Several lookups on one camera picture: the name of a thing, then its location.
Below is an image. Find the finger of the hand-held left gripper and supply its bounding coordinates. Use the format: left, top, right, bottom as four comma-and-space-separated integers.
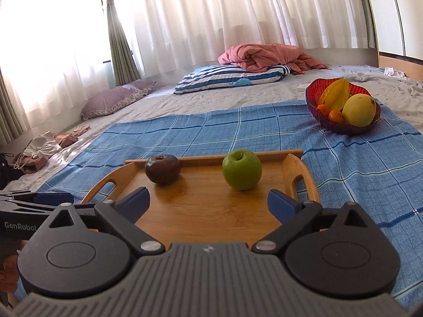
0, 190, 74, 212

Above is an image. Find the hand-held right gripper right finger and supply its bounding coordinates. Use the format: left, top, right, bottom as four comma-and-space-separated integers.
252, 189, 387, 256

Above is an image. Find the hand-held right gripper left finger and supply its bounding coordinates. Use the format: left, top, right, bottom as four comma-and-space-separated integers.
33, 187, 166, 257

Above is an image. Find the wooden tray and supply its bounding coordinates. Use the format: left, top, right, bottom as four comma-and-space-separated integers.
80, 150, 321, 249

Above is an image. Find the person's left hand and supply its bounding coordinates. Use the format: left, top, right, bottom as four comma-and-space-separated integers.
0, 240, 30, 308

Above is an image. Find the pink garment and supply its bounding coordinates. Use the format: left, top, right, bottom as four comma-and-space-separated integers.
14, 153, 50, 174
54, 125, 91, 147

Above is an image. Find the dark brown round fruit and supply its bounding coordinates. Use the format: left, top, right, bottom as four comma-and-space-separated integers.
145, 155, 181, 186

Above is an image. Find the black bag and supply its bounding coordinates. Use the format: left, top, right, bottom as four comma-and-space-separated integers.
0, 153, 24, 189

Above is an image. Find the green apple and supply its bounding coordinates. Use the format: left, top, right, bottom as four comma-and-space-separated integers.
222, 150, 263, 191

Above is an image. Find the white garment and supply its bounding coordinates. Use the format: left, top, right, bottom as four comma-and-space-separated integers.
20, 131, 63, 160

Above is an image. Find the grey green curtain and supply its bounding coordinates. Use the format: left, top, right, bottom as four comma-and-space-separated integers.
99, 0, 141, 88
0, 69, 31, 146

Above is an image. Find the blue plaid blanket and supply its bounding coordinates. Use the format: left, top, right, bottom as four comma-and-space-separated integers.
13, 100, 423, 308

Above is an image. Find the red glass bowl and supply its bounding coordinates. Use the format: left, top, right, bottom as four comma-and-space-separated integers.
305, 78, 381, 135

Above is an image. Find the purple pillow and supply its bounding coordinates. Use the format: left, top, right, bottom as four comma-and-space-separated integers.
81, 80, 157, 121

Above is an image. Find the yellow mango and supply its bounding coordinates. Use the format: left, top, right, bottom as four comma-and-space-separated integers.
342, 94, 378, 127

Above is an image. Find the yellow starfruit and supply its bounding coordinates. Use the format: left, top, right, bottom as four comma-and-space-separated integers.
318, 78, 351, 111

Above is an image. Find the blue white striped pillow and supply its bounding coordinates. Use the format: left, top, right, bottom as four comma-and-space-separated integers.
174, 63, 292, 94

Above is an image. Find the pink quilt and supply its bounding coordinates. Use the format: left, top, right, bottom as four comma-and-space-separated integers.
218, 43, 331, 73

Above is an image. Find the white sheer curtain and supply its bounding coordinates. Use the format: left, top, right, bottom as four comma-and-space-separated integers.
0, 0, 114, 139
112, 0, 366, 83

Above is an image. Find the white crumpled cloth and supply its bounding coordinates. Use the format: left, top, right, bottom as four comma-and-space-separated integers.
383, 67, 409, 79

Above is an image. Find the wooden headboard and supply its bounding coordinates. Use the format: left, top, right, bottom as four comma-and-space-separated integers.
378, 52, 423, 82

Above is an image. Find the white wardrobe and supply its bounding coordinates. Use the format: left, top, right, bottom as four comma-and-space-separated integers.
360, 0, 423, 60

